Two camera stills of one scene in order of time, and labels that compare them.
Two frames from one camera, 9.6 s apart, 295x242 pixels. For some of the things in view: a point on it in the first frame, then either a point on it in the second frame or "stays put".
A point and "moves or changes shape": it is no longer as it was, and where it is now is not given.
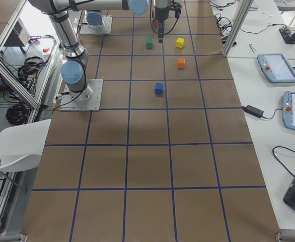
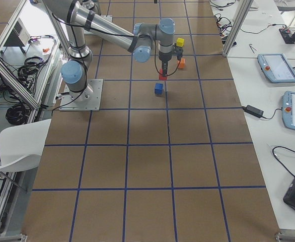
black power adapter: x=253 y=111 stays put
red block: x=155 y=23 moves or changes shape
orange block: x=180 y=63 stays put
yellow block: x=179 y=42 stays put
